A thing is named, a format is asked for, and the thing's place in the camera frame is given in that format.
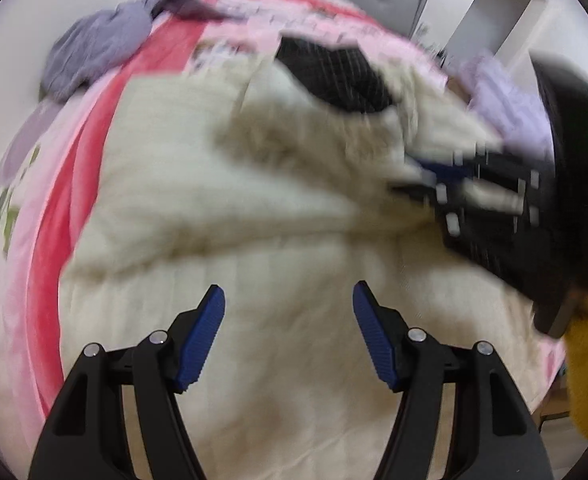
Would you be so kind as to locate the lavender folded jacket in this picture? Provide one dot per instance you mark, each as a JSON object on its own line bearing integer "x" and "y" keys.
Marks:
{"x": 504, "y": 105}

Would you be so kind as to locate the pink printed blanket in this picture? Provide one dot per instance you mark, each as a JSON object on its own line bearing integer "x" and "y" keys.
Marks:
{"x": 39, "y": 260}

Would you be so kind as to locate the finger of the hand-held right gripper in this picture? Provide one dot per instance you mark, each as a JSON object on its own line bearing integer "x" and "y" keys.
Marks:
{"x": 449, "y": 170}
{"x": 424, "y": 195}

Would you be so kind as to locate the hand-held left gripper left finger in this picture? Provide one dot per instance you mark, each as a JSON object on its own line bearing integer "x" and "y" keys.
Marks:
{"x": 201, "y": 340}

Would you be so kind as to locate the purple fleece garment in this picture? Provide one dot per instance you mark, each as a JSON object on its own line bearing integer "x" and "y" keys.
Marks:
{"x": 94, "y": 45}

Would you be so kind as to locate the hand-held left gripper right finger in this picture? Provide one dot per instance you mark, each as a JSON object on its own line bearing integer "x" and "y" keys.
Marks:
{"x": 374, "y": 340}

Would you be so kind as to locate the cream quilted hooded jacket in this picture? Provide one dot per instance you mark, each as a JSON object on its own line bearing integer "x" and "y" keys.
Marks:
{"x": 274, "y": 240}

